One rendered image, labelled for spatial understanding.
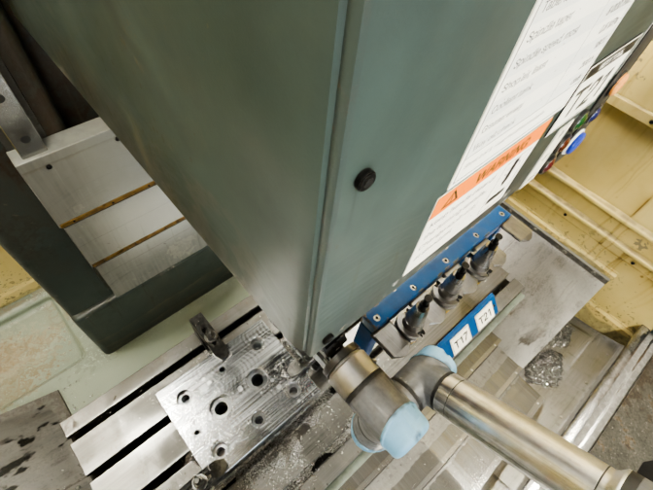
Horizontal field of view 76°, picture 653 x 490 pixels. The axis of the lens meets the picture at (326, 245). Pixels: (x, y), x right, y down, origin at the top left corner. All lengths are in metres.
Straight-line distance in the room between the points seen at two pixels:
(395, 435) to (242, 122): 0.52
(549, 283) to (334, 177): 1.45
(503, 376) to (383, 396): 0.86
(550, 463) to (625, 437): 1.84
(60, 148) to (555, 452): 0.93
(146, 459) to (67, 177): 0.63
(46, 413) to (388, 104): 1.43
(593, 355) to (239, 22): 1.65
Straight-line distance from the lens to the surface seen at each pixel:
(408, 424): 0.65
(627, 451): 2.52
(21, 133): 0.88
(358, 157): 0.17
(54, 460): 1.45
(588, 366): 1.70
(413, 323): 0.81
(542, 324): 1.57
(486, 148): 0.31
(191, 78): 0.24
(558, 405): 1.58
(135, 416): 1.15
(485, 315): 1.26
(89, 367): 1.55
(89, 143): 0.91
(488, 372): 1.45
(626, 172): 1.43
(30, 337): 1.72
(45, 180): 0.93
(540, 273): 1.60
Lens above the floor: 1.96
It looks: 55 degrees down
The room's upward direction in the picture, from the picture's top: 9 degrees clockwise
